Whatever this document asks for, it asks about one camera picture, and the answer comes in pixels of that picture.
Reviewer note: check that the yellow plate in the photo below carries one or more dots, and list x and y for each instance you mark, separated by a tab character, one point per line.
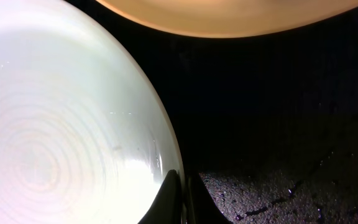
227	18

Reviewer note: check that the black round tray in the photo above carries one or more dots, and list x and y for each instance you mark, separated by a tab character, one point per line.
270	123

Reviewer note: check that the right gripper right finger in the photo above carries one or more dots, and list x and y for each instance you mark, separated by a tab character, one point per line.
200	205

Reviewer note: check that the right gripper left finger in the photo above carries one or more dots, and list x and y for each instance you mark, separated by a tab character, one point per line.
167	205

